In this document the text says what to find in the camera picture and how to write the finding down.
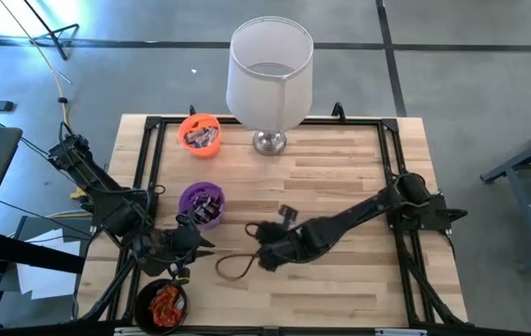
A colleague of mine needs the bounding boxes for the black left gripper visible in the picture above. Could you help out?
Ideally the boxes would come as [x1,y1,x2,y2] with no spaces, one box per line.
[138,212,217,287]

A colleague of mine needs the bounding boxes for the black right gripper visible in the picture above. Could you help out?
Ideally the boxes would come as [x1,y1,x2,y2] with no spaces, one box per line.
[245,203,316,274]

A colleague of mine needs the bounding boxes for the purple plastic bucket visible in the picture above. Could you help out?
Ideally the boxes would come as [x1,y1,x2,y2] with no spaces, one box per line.
[178,181,227,231]

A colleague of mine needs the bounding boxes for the orange Reese's cup pack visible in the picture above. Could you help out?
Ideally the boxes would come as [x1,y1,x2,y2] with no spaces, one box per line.
[160,284,185,310]
[150,298,173,328]

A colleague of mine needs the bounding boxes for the black plastic bucket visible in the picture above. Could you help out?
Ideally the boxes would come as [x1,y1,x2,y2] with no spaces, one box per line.
[133,278,190,336]

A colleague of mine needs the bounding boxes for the orange pumpkin plastic bucket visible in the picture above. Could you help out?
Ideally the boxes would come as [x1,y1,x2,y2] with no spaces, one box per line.
[177,112,223,160]

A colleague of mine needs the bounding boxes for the white paper sheets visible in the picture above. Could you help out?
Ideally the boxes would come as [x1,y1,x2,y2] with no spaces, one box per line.
[15,227,84,301]

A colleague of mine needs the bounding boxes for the white shade silver table lamp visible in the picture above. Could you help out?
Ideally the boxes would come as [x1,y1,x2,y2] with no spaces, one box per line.
[225,16,315,158]

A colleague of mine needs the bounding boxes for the black desk base bar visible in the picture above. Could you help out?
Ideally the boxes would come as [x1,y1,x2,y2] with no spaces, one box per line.
[0,229,85,276]

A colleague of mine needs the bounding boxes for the black metal stand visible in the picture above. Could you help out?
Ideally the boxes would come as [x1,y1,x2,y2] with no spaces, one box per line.
[21,0,81,62]

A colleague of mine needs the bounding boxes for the blue grey metal table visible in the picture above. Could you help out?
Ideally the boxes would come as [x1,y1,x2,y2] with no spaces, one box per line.
[481,116,531,274]

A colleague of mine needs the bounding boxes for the yellow cable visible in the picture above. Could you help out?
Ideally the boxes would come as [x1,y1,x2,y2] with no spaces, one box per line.
[0,0,90,202]

